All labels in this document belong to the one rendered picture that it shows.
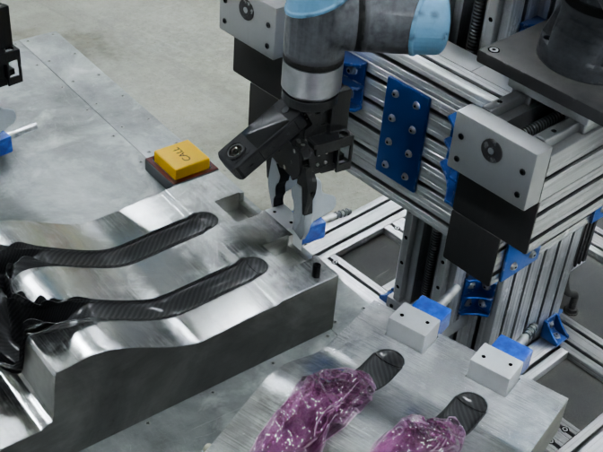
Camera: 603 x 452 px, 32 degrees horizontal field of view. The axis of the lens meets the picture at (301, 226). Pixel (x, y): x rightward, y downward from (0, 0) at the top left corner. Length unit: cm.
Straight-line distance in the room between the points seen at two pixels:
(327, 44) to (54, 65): 73
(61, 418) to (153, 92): 229
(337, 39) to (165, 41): 242
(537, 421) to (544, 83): 47
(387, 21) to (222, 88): 216
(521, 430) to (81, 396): 47
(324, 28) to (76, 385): 49
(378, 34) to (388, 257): 121
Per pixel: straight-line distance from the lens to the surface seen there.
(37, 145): 166
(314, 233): 144
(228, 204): 140
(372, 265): 238
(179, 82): 341
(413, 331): 124
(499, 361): 122
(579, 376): 223
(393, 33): 126
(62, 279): 121
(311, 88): 128
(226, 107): 329
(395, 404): 116
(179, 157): 156
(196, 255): 130
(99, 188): 156
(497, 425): 119
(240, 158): 131
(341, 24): 125
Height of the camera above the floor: 171
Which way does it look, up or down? 38 degrees down
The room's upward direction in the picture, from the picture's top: 5 degrees clockwise
